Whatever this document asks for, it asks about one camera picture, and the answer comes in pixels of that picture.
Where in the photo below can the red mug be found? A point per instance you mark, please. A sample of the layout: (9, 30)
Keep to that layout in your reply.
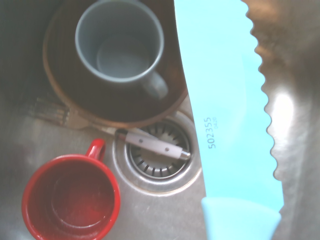
(70, 200)

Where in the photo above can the gray mug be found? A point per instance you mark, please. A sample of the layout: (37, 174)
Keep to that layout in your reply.
(120, 50)

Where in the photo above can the stainless steel double sink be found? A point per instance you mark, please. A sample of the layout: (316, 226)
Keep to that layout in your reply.
(295, 150)

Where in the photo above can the brown wooden bowl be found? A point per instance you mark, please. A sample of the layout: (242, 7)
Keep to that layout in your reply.
(62, 82)

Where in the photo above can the metal sink drain strainer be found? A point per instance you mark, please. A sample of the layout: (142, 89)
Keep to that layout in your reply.
(160, 175)

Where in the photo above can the teal serrated knife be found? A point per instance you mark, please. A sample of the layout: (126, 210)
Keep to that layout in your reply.
(225, 100)

